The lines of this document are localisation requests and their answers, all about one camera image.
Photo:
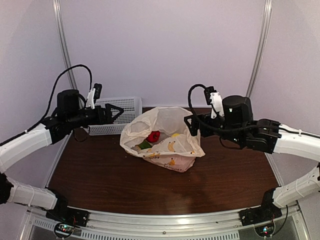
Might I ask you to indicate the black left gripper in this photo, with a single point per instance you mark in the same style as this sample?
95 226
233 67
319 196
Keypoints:
106 118

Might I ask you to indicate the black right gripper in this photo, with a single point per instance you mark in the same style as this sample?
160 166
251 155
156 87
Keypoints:
194 128

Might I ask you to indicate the yellow lemon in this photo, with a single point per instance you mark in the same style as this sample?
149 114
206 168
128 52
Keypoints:
175 135

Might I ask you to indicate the banana print plastic bag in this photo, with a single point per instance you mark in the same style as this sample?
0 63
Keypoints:
173 153

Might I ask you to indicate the red apple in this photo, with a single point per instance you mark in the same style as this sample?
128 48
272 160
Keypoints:
153 137

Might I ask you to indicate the green yellow mango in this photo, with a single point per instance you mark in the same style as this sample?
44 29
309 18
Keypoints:
144 145

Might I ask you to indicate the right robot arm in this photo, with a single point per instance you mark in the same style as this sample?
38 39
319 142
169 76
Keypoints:
231 119

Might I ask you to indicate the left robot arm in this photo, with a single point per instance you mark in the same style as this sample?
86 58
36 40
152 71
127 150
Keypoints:
73 111

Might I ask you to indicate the white perforated plastic basket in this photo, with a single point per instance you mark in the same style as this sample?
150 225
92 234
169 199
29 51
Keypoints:
132 107

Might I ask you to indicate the left circuit board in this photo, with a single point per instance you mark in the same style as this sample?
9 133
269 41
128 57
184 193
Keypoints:
62 230

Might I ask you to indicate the circuit board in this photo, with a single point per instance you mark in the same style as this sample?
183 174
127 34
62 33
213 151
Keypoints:
62 230
265 230

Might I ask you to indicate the right circuit board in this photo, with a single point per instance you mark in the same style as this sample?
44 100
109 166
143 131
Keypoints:
265 230

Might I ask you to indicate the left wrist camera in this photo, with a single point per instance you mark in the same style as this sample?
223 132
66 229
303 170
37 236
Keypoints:
93 95

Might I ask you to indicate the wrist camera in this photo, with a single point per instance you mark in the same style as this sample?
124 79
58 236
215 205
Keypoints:
93 95
214 99

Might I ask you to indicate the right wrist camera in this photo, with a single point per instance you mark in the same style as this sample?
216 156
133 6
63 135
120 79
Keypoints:
214 99

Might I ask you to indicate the aluminium front rail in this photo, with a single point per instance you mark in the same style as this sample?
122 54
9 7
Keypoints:
223 225

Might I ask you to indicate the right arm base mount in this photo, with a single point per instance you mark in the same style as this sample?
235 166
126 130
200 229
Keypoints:
260 214

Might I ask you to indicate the left aluminium corner post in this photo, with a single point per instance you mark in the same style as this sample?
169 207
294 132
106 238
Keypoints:
57 11

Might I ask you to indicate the aluminium corner post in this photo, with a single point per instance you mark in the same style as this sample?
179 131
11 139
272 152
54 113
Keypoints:
57 11
263 36

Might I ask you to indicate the right aluminium corner post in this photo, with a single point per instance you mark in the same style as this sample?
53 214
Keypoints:
263 36

